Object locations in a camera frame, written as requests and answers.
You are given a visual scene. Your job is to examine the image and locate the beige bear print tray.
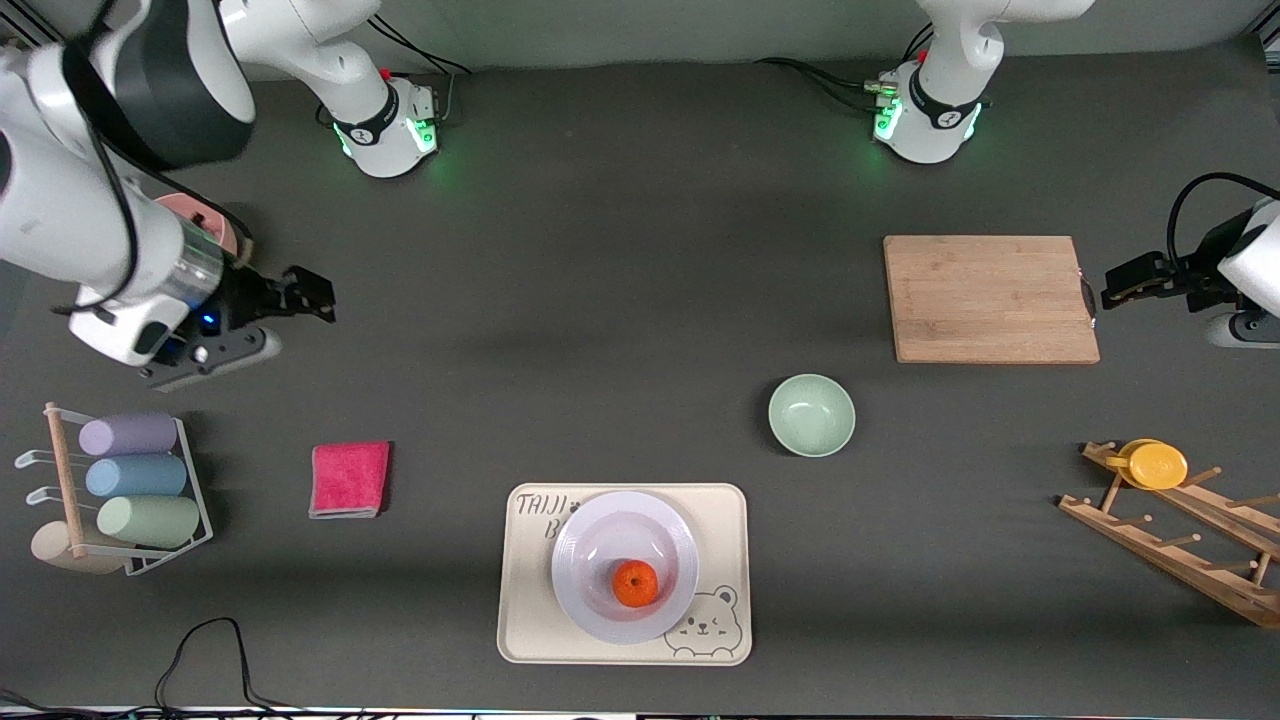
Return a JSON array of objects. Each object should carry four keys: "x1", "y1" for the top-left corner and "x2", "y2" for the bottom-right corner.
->
[{"x1": 497, "y1": 483, "x2": 753, "y2": 666}]

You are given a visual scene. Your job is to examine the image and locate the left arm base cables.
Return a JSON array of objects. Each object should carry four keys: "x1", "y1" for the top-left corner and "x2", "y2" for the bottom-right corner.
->
[{"x1": 755, "y1": 22, "x2": 936, "y2": 113}]

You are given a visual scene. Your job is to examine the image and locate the yellow cup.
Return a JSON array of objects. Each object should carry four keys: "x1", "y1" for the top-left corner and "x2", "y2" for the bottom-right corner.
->
[{"x1": 1105, "y1": 439, "x2": 1189, "y2": 491}]

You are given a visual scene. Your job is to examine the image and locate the pink bowl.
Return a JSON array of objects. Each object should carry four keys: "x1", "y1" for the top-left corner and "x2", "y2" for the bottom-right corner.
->
[{"x1": 155, "y1": 193, "x2": 241, "y2": 259}]

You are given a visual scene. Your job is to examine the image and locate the wooden peg drying rack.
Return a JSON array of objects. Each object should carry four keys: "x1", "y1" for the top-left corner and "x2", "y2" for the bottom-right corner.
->
[{"x1": 1058, "y1": 441, "x2": 1280, "y2": 629}]

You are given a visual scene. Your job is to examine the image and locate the black cable at table edge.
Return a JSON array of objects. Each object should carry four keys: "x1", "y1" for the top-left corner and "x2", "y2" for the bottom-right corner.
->
[{"x1": 0, "y1": 617, "x2": 401, "y2": 720}]

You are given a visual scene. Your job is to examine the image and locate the blue cup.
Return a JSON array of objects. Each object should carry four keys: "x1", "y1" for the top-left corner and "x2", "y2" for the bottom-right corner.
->
[{"x1": 85, "y1": 455, "x2": 188, "y2": 499}]

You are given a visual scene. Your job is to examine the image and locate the pink folded cloth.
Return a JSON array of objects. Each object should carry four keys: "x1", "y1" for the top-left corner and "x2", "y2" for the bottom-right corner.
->
[{"x1": 309, "y1": 441, "x2": 392, "y2": 520}]

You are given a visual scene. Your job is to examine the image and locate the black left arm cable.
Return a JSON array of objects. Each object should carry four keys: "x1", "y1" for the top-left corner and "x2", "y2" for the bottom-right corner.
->
[{"x1": 1165, "y1": 172, "x2": 1280, "y2": 279}]

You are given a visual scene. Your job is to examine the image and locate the wooden cutting board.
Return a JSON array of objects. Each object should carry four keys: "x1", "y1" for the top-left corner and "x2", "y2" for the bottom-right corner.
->
[{"x1": 883, "y1": 235, "x2": 1101, "y2": 365}]

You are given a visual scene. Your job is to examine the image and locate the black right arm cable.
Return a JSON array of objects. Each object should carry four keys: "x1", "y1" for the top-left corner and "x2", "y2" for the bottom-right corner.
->
[{"x1": 55, "y1": 0, "x2": 256, "y2": 317}]

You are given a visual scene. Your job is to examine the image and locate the beige cup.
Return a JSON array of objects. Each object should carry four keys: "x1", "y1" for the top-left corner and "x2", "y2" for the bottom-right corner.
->
[{"x1": 30, "y1": 520, "x2": 131, "y2": 576}]

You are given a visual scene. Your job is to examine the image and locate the purple cup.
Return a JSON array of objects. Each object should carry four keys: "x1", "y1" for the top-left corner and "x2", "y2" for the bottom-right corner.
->
[{"x1": 79, "y1": 413, "x2": 179, "y2": 458}]

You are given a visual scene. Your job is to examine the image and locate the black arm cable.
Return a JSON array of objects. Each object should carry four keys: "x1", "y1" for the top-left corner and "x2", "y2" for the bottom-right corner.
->
[
  {"x1": 55, "y1": 0, "x2": 256, "y2": 317},
  {"x1": 1165, "y1": 172, "x2": 1280, "y2": 279}
]

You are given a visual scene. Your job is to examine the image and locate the dark grey table cloth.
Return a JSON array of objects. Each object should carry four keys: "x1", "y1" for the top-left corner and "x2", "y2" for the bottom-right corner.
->
[{"x1": 0, "y1": 40, "x2": 1280, "y2": 713}]

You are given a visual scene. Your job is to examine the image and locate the light green bowl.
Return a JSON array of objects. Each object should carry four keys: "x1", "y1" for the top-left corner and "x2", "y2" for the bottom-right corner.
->
[{"x1": 768, "y1": 374, "x2": 857, "y2": 458}]

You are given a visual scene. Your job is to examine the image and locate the white round plate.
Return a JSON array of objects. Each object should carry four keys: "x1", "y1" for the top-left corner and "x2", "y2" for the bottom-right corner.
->
[{"x1": 551, "y1": 491, "x2": 700, "y2": 645}]

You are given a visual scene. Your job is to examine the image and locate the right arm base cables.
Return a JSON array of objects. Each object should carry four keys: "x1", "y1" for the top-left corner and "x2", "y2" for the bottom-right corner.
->
[{"x1": 375, "y1": 12, "x2": 477, "y2": 127}]

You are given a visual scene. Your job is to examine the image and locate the orange fruit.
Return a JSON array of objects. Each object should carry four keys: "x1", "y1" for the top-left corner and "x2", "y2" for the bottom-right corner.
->
[{"x1": 612, "y1": 560, "x2": 661, "y2": 609}]

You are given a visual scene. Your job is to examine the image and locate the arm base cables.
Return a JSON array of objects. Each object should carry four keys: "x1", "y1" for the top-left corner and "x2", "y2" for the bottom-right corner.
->
[
  {"x1": 375, "y1": 12, "x2": 477, "y2": 127},
  {"x1": 755, "y1": 22, "x2": 936, "y2": 113}
]

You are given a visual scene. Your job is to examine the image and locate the white wire cup rack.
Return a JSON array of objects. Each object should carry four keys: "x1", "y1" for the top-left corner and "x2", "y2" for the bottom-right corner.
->
[{"x1": 14, "y1": 402, "x2": 214, "y2": 578}]

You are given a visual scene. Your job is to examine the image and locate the green cup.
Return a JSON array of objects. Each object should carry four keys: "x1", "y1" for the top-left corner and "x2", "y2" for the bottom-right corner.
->
[{"x1": 97, "y1": 495, "x2": 201, "y2": 549}]

